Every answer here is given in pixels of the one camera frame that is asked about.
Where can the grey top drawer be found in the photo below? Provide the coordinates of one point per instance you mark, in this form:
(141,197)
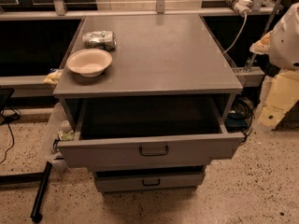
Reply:
(130,133)

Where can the grey drawer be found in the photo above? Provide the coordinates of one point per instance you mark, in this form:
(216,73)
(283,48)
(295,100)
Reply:
(130,133)
(144,179)

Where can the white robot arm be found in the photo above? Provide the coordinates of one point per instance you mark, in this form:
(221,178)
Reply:
(281,45)

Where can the grey drawer cabinet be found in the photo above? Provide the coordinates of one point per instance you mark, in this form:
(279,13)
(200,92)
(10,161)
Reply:
(156,55)

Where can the grey bottom drawer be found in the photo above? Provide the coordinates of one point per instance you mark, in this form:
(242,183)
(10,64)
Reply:
(144,179)

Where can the white paper bowl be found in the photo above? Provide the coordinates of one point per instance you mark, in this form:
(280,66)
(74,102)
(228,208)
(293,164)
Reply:
(89,62)

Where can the crumpled silver snack bag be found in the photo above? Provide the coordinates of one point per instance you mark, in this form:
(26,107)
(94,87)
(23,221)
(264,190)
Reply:
(105,40)

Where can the clear plastic bin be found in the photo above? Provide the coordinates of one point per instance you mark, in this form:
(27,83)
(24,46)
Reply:
(57,129)

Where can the yellow snack bag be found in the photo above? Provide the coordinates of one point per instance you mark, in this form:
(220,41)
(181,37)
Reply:
(53,77)

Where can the white power strip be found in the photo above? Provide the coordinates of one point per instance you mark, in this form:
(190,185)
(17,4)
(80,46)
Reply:
(239,6)

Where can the black metal leg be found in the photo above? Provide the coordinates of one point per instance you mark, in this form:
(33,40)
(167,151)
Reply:
(36,216)

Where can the metal railing frame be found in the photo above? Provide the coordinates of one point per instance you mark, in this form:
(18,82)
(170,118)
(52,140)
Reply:
(37,10)

